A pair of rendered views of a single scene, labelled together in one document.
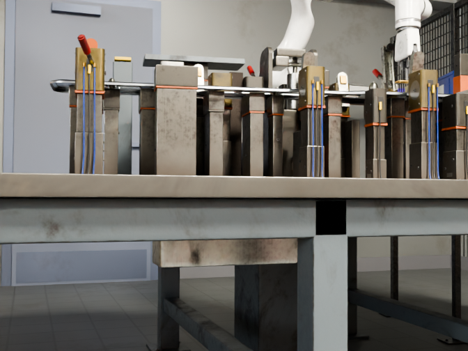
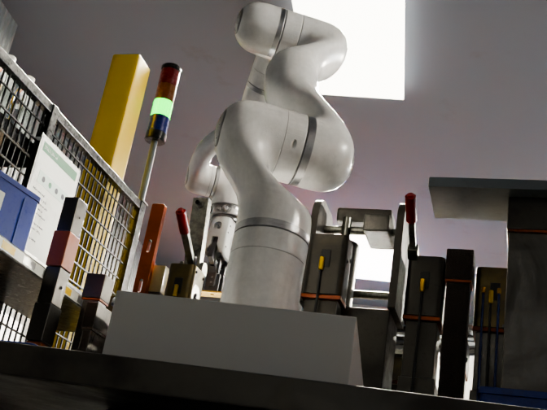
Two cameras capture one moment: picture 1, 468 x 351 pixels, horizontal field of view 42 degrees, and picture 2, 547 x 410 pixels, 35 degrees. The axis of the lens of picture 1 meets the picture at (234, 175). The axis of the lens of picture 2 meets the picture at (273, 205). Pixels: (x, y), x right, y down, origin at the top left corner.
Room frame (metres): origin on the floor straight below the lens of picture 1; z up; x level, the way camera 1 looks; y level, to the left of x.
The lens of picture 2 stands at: (3.70, 0.44, 0.49)
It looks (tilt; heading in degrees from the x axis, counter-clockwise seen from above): 23 degrees up; 210
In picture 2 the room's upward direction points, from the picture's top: 10 degrees clockwise
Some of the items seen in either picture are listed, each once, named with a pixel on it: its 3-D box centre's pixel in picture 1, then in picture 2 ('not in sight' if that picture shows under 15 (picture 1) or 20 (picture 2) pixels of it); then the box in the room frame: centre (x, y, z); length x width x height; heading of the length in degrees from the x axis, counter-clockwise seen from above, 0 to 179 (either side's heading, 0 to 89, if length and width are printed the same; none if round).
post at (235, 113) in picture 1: (235, 128); (453, 357); (2.19, 0.00, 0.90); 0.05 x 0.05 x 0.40; 12
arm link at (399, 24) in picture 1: (407, 26); (226, 215); (2.10, -0.60, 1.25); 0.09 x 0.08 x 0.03; 12
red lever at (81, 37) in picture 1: (90, 57); not in sight; (1.63, 0.39, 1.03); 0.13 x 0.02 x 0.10; 172
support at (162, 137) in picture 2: not in sight; (156, 133); (1.59, -1.27, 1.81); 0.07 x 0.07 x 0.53
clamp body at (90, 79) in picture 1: (89, 116); not in sight; (1.69, 0.40, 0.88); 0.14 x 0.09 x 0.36; 12
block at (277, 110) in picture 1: (275, 140); not in sight; (2.02, -0.14, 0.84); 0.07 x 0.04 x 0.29; 12
